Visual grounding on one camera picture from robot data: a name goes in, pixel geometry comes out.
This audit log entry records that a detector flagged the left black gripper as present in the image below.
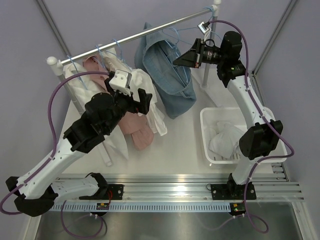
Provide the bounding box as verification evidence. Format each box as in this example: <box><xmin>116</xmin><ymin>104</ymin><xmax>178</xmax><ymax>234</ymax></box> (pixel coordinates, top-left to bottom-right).
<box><xmin>104</xmin><ymin>79</ymin><xmax>152</xmax><ymax>134</ymax></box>

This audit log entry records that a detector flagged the light blue white skirt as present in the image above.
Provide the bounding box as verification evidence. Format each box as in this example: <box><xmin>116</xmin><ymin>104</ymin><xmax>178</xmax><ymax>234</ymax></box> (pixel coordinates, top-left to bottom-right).
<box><xmin>208</xmin><ymin>121</ymin><xmax>245</xmax><ymax>159</ymax></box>

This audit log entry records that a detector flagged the white ruffled blouse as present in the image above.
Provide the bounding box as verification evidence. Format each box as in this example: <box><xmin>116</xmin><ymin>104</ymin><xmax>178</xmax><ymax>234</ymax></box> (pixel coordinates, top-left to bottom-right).
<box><xmin>101</xmin><ymin>48</ymin><xmax>168</xmax><ymax>136</ymax></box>

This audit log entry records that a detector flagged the pink dress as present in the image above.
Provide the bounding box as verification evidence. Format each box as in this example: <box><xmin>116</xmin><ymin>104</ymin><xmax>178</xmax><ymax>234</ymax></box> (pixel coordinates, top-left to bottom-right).
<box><xmin>83</xmin><ymin>55</ymin><xmax>154</xmax><ymax>151</ymax></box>

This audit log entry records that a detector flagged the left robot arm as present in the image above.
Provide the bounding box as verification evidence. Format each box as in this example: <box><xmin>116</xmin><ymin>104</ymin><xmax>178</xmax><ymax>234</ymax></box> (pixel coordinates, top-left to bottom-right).
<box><xmin>5</xmin><ymin>88</ymin><xmax>153</xmax><ymax>217</ymax></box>

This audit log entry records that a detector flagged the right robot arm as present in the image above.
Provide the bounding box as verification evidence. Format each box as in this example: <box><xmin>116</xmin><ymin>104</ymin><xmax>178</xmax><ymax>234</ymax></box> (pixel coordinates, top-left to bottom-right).
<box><xmin>173</xmin><ymin>31</ymin><xmax>283</xmax><ymax>200</ymax></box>

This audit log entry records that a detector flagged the blue hanger of blouse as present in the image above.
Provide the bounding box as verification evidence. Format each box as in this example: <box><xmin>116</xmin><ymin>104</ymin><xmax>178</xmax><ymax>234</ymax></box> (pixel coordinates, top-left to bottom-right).
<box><xmin>111</xmin><ymin>38</ymin><xmax>132</xmax><ymax>73</ymax></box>

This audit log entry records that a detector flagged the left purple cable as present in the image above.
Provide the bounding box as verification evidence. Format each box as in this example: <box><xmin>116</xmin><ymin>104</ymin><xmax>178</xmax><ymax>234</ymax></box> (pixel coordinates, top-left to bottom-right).
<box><xmin>0</xmin><ymin>71</ymin><xmax>112</xmax><ymax>237</ymax></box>

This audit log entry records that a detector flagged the blue hanger of denim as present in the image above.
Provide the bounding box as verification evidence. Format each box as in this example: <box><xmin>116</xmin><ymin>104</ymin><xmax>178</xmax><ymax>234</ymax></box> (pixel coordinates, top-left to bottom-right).
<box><xmin>162</xmin><ymin>27</ymin><xmax>196</xmax><ymax>88</ymax></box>

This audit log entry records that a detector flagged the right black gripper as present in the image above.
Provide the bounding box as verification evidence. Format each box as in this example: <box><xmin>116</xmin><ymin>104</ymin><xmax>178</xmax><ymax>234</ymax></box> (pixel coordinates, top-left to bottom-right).
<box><xmin>173</xmin><ymin>38</ymin><xmax>227</xmax><ymax>69</ymax></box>

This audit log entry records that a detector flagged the blue denim skirt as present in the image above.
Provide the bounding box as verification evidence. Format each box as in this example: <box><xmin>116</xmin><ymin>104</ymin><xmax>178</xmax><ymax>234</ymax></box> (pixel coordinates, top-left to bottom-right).
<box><xmin>134</xmin><ymin>31</ymin><xmax>197</xmax><ymax>119</ymax></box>

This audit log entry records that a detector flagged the blue hanger of dress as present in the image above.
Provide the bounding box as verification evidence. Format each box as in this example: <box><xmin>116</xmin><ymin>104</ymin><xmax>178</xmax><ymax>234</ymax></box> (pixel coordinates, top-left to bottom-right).
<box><xmin>95</xmin><ymin>45</ymin><xmax>107</xmax><ymax>70</ymax></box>

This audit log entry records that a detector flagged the blue hanger of shirt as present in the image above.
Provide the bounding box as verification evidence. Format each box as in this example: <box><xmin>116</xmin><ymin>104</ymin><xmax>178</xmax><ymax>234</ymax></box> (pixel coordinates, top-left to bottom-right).
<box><xmin>66</xmin><ymin>55</ymin><xmax>88</xmax><ymax>90</ymax></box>

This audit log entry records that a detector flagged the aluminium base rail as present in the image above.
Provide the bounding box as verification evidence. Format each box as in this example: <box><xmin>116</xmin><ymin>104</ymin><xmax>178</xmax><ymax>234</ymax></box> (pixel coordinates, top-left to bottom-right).
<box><xmin>104</xmin><ymin>172</ymin><xmax>304</xmax><ymax>202</ymax></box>

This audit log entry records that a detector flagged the white shirt on hanger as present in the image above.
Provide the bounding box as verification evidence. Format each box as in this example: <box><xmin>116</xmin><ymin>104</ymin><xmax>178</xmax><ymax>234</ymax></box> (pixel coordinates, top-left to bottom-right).
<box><xmin>62</xmin><ymin>61</ymin><xmax>130</xmax><ymax>161</ymax></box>

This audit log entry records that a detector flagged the white plastic basket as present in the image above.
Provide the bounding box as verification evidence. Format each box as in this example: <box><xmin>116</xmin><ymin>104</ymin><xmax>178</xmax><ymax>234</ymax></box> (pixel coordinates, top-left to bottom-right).
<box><xmin>199</xmin><ymin>106</ymin><xmax>288</xmax><ymax>165</ymax></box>

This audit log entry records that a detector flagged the white slotted cable duct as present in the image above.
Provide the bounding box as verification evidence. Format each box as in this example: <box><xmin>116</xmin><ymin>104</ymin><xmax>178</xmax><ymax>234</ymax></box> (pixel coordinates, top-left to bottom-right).
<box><xmin>50</xmin><ymin>201</ymin><xmax>231</xmax><ymax>213</ymax></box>

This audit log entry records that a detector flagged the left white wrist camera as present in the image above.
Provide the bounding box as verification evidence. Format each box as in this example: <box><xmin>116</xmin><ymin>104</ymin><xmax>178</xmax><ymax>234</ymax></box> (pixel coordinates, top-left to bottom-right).
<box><xmin>109</xmin><ymin>69</ymin><xmax>132</xmax><ymax>96</ymax></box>

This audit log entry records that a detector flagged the metal clothes rack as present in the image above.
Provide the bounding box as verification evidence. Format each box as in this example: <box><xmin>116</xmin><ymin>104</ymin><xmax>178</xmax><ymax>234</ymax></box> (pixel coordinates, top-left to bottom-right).
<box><xmin>46</xmin><ymin>0</ymin><xmax>223</xmax><ymax>115</ymax></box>

